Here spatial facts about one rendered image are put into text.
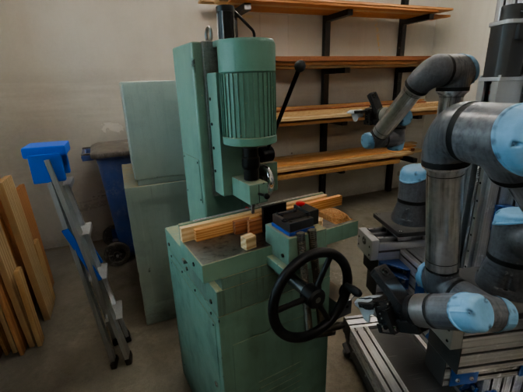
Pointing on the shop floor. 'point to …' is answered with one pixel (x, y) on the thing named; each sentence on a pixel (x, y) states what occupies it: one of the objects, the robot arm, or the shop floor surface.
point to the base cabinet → (245, 344)
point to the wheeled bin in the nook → (112, 175)
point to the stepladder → (47, 162)
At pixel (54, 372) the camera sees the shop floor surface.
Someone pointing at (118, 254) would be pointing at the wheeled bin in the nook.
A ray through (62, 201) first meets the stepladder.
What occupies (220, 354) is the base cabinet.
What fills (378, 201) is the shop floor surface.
